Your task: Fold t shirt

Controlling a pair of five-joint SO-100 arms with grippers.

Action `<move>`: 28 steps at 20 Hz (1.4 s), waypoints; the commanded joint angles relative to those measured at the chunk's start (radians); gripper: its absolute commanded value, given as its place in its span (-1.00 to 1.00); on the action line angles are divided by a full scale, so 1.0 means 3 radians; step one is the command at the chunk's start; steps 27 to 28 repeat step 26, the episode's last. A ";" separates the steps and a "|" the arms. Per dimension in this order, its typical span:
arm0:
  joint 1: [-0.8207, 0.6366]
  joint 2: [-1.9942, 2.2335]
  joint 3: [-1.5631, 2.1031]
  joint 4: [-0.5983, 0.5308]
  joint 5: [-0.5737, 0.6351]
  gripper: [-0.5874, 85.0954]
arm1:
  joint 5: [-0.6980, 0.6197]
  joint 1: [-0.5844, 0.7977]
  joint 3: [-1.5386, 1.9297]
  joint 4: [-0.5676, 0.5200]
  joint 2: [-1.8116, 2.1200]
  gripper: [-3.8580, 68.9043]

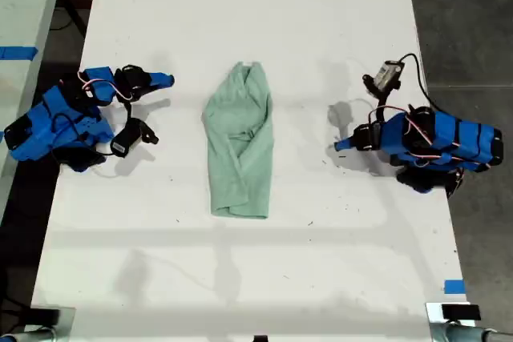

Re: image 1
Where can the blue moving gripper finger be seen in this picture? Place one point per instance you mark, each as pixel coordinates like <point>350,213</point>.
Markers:
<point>161,84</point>
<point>348,148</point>

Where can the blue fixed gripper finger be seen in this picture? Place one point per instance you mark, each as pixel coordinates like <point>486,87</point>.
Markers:
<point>346,142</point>
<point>162,77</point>

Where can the pale green t-shirt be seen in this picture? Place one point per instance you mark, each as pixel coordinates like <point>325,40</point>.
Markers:
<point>240,138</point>

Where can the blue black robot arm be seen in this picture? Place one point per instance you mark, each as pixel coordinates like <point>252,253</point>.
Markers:
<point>60,125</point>
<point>449,138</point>

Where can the long blue tape strip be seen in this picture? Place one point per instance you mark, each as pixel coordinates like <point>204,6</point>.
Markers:
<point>18,53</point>

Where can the square blue tape piece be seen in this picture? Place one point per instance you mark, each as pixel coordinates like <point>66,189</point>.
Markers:
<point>454,286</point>

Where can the metal table clamp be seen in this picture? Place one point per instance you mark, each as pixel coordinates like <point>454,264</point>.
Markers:
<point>66,324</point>
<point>435,322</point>

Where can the small black box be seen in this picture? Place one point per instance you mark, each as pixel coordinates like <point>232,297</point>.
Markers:
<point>461,312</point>
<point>45,316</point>

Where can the small black edge block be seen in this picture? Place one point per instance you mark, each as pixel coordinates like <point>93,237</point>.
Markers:
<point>260,338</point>

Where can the black camera stalk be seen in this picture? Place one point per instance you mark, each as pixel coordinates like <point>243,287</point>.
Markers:
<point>129,111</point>
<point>384,105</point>

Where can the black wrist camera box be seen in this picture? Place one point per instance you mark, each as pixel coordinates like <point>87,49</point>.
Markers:
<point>128,139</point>
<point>386,75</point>

